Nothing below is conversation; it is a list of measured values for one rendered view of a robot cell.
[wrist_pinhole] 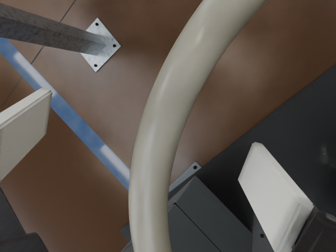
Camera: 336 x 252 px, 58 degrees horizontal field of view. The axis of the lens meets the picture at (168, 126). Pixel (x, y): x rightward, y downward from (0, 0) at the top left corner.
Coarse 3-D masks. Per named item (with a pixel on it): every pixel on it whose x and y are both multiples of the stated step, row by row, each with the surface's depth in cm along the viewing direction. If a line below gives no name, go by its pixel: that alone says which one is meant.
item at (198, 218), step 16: (192, 192) 134; (208, 192) 147; (176, 208) 113; (192, 208) 123; (208, 208) 133; (224, 208) 146; (176, 224) 105; (192, 224) 113; (208, 224) 122; (224, 224) 133; (240, 224) 146; (176, 240) 98; (192, 240) 105; (208, 240) 112; (224, 240) 121; (240, 240) 132
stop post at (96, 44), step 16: (0, 16) 94; (16, 16) 102; (32, 16) 112; (0, 32) 100; (16, 32) 105; (32, 32) 111; (48, 32) 117; (64, 32) 126; (80, 32) 141; (96, 32) 159; (64, 48) 134; (80, 48) 144; (96, 48) 154; (112, 48) 158; (96, 64) 161
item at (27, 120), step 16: (32, 96) 16; (48, 96) 18; (0, 112) 13; (16, 112) 14; (32, 112) 15; (48, 112) 18; (0, 128) 12; (16, 128) 14; (32, 128) 16; (0, 144) 12; (16, 144) 14; (32, 144) 17; (0, 160) 13; (16, 160) 15; (0, 176) 13
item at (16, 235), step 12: (0, 192) 9; (0, 204) 8; (0, 216) 8; (12, 216) 8; (0, 228) 8; (12, 228) 8; (0, 240) 7; (12, 240) 7; (24, 240) 7; (36, 240) 7
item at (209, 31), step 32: (224, 0) 17; (256, 0) 17; (192, 32) 18; (224, 32) 18; (192, 64) 18; (160, 96) 19; (192, 96) 19; (160, 128) 20; (160, 160) 20; (128, 192) 22; (160, 192) 21; (160, 224) 22
